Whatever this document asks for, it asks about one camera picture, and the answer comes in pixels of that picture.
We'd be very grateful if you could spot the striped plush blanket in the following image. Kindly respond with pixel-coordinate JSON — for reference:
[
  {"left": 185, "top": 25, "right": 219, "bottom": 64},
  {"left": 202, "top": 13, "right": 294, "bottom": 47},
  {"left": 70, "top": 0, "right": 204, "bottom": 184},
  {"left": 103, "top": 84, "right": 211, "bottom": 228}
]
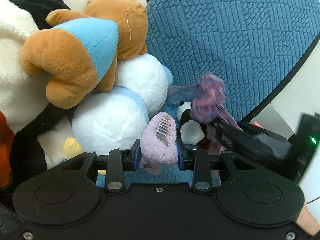
[{"left": 1, "top": 0, "right": 149, "bottom": 205}]

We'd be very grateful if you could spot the fluffy lilac hair clip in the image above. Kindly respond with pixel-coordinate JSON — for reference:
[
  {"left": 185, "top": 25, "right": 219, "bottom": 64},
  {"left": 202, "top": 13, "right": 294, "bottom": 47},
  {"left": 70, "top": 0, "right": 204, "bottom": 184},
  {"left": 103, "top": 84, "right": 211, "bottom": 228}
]
[{"left": 139, "top": 112, "right": 178, "bottom": 175}]

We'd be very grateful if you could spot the small panda plush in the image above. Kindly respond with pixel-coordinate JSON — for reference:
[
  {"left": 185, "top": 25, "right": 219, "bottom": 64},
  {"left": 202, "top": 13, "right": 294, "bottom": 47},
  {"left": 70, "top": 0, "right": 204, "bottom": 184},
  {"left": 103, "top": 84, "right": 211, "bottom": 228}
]
[{"left": 176, "top": 101, "right": 205, "bottom": 145}]

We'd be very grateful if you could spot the brown teddy bear blue shirt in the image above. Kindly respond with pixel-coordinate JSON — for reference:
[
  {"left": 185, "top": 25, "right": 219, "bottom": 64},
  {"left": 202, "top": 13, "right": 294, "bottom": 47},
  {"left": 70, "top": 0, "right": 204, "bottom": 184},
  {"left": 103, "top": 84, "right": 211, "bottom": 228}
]
[{"left": 20, "top": 0, "right": 148, "bottom": 109}]

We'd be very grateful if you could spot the white blue plush duck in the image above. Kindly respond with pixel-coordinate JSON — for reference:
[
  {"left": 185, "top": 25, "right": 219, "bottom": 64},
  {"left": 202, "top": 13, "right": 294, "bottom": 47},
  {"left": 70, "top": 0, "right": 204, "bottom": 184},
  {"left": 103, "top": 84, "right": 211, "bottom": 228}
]
[{"left": 63, "top": 54, "right": 173, "bottom": 159}]

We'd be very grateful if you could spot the blue quilted bedspread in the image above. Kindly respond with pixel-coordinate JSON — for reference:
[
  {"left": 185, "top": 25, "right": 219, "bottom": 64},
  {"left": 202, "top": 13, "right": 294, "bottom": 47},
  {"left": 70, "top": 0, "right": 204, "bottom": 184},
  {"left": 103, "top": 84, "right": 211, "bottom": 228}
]
[{"left": 96, "top": 0, "right": 320, "bottom": 188}]

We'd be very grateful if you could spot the person's left hand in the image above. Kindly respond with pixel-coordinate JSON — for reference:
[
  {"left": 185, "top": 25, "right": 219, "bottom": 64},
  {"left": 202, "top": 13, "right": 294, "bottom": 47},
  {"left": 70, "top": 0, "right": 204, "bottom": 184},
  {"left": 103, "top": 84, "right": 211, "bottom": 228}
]
[{"left": 296, "top": 203, "right": 320, "bottom": 236}]

